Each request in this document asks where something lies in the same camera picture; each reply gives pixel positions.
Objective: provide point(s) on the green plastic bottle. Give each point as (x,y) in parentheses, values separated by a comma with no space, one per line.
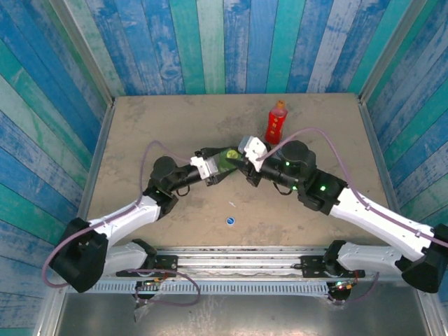
(224,164)

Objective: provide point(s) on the red plastic bottle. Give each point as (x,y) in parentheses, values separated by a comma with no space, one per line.
(274,126)

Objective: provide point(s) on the blue bottle cap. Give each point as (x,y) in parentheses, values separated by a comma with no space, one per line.
(230,220)

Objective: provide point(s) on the orange bottle cap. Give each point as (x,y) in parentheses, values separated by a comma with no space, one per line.
(280,104)

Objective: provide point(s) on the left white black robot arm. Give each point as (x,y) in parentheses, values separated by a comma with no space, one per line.
(133,213)

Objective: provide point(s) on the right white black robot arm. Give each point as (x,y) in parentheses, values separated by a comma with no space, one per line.
(378,217)

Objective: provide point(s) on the steel sheet tray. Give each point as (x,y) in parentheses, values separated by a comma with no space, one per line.
(245,315)

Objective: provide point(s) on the clear plastic film scrap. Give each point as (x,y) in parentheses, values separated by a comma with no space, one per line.
(141,309)

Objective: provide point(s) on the aluminium table side rail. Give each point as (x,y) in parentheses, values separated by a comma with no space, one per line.
(91,175)
(376,147)

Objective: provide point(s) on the aluminium mounting rail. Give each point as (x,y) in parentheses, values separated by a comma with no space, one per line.
(238,262)

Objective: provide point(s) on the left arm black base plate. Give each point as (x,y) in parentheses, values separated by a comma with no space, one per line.
(168,262)

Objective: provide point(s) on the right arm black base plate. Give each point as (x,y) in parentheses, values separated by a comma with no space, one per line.
(311,266)

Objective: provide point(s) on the aluminium frame post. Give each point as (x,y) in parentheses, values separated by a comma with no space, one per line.
(390,52)
(85,52)

